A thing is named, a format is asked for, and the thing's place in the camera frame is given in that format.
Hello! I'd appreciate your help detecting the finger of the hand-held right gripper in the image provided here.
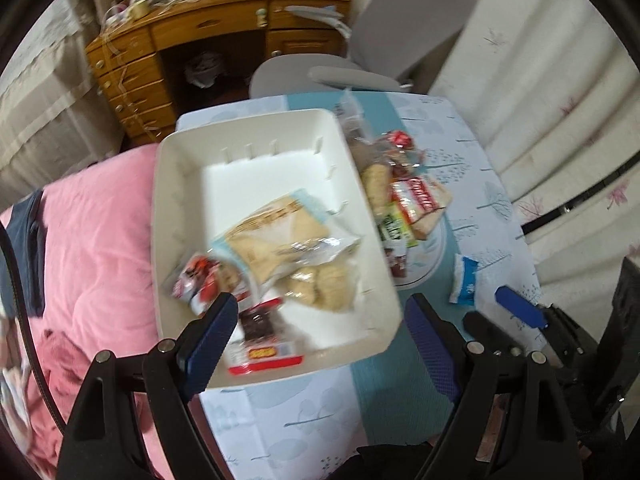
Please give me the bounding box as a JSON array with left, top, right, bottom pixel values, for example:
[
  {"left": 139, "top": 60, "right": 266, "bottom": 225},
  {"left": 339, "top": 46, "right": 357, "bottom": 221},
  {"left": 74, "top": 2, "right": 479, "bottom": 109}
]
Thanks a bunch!
[
  {"left": 495, "top": 286, "right": 548, "bottom": 331},
  {"left": 462, "top": 311, "right": 526, "bottom": 356}
]

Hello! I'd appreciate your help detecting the red white striped packet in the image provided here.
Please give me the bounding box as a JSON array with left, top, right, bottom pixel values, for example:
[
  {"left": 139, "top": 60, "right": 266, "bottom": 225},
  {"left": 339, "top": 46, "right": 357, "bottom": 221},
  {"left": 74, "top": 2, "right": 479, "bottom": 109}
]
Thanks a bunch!
[{"left": 390, "top": 176, "right": 453, "bottom": 241}]

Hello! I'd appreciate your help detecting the dark red snack packet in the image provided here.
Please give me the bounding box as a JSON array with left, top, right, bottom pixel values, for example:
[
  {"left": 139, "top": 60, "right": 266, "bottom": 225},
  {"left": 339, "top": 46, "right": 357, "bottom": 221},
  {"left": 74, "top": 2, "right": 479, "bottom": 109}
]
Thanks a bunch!
[{"left": 382, "top": 240, "right": 408, "bottom": 281}]

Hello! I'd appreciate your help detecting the red white chocolate packet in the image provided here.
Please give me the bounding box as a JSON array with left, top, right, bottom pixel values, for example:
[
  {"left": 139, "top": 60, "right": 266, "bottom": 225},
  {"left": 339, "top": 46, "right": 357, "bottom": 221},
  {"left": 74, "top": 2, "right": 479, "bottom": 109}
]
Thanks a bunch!
[{"left": 227, "top": 296, "right": 305, "bottom": 377}]

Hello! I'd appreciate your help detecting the black cable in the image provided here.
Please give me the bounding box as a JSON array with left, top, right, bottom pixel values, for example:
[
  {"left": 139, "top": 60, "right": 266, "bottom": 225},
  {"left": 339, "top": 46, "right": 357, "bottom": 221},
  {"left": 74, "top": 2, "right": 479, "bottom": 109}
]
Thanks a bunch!
[{"left": 0, "top": 225, "right": 66, "bottom": 436}]

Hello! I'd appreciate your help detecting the plastic trash bag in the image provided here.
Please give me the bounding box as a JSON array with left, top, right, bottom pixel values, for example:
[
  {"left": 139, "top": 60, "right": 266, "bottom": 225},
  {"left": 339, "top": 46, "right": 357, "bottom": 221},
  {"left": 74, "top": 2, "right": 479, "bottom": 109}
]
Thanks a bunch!
[{"left": 184, "top": 52, "right": 223, "bottom": 88}]

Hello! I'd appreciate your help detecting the wooden desk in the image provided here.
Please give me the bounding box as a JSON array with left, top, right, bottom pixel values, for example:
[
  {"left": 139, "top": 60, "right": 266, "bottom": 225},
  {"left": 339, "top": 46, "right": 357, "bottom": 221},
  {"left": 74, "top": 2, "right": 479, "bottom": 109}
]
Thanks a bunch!
[{"left": 84, "top": 0, "right": 353, "bottom": 147}]

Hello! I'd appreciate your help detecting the clear bun bag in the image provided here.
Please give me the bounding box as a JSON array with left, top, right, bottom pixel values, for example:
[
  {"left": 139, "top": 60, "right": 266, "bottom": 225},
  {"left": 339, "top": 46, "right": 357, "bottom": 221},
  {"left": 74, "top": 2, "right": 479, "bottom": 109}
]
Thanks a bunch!
[{"left": 272, "top": 240, "right": 361, "bottom": 313}]

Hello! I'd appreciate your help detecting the pink blanket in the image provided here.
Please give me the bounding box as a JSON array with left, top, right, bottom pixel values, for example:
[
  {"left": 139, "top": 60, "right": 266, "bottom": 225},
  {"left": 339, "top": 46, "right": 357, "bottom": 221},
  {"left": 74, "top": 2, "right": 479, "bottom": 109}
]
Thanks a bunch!
[{"left": 0, "top": 145, "right": 221, "bottom": 480}]

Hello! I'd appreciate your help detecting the white lace cover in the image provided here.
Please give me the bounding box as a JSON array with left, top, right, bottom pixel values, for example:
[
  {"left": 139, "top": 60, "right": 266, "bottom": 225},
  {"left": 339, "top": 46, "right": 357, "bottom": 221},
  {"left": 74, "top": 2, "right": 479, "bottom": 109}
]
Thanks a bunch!
[{"left": 0, "top": 25, "right": 126, "bottom": 206}]

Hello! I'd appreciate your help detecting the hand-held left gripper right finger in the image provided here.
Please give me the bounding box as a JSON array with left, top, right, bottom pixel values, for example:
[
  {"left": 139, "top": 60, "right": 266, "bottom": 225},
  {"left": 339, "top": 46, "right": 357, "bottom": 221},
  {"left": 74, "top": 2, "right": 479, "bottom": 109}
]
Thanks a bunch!
[{"left": 404, "top": 292, "right": 585, "bottom": 480}]

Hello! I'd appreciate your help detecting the tall clear snack bag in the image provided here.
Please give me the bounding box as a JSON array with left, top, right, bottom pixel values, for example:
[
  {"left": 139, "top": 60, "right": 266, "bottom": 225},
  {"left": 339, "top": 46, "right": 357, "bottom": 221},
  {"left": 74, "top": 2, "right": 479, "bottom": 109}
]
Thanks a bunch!
[{"left": 335, "top": 90, "right": 376, "bottom": 161}]

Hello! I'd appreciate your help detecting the clear bread bag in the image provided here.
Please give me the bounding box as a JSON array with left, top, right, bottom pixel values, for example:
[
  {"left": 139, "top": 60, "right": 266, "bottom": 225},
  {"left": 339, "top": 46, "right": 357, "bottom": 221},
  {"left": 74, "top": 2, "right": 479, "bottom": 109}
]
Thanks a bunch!
[{"left": 357, "top": 160, "right": 396, "bottom": 221}]

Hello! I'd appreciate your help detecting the beige cracker bag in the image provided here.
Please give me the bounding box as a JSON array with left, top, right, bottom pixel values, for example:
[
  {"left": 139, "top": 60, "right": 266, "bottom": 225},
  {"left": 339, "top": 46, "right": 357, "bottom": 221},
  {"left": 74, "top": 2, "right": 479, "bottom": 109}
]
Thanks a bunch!
[{"left": 210, "top": 189, "right": 362, "bottom": 291}]

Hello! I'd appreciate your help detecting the small red candy packet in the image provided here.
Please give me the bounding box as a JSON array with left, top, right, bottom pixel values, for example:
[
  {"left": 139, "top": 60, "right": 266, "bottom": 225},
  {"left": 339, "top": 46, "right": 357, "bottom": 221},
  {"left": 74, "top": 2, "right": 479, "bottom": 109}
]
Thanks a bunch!
[{"left": 382, "top": 130, "right": 418, "bottom": 153}]

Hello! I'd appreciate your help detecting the black rod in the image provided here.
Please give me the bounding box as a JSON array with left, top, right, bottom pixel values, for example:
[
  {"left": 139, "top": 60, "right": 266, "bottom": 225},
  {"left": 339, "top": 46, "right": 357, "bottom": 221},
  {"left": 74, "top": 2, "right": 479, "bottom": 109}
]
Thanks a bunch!
[{"left": 520, "top": 167, "right": 640, "bottom": 236}]

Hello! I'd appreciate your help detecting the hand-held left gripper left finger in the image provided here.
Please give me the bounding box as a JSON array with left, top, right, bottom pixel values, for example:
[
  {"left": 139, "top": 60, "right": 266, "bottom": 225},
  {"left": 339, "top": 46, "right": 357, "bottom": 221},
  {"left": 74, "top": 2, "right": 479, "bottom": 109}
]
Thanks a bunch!
[{"left": 57, "top": 292, "right": 240, "bottom": 480}]

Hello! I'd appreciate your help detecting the printed tablecloth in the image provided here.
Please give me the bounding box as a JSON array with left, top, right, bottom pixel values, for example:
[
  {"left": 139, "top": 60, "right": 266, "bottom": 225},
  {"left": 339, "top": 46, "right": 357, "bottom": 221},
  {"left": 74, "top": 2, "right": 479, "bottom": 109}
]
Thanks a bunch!
[{"left": 175, "top": 91, "right": 543, "bottom": 480}]

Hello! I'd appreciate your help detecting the white plastic bin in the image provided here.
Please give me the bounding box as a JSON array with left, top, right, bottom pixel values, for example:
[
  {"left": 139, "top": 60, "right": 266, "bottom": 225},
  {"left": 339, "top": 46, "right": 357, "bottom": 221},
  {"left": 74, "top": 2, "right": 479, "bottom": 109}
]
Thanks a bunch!
[{"left": 150, "top": 108, "right": 405, "bottom": 390}]

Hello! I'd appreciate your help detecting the grey office chair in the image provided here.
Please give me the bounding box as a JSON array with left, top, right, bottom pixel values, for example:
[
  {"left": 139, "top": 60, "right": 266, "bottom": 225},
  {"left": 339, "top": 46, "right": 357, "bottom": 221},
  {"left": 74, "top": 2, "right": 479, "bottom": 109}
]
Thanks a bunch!
[{"left": 248, "top": 0, "right": 478, "bottom": 101}]

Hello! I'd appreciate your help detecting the dark blue cloth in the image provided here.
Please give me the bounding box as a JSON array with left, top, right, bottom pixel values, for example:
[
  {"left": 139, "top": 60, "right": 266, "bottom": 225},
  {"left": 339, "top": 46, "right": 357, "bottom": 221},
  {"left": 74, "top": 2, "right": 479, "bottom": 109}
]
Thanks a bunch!
[{"left": 0, "top": 190, "right": 48, "bottom": 318}]

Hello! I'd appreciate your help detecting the blue white snack packet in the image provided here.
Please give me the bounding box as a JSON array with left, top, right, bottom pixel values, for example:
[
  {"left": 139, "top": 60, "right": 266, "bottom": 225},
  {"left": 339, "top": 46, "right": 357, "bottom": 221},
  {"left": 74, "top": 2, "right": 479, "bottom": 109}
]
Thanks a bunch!
[{"left": 448, "top": 254, "right": 481, "bottom": 306}]

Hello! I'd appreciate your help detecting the white floral curtain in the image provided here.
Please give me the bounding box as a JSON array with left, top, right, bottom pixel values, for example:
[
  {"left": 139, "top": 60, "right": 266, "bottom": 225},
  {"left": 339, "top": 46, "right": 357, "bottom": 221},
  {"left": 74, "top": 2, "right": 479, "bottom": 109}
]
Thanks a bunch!
[{"left": 427, "top": 0, "right": 640, "bottom": 336}]

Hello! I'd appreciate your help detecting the green snack packet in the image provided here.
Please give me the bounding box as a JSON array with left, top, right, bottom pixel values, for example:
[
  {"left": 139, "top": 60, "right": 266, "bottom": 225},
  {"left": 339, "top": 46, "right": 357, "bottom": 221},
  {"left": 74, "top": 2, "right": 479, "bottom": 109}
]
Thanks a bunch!
[{"left": 377, "top": 205, "right": 418, "bottom": 251}]

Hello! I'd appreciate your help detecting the round floral plate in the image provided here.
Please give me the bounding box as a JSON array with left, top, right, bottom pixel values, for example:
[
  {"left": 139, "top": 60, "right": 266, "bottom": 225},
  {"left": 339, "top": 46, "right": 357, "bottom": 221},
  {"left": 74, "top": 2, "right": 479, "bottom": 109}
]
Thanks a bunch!
[{"left": 395, "top": 210, "right": 448, "bottom": 288}]

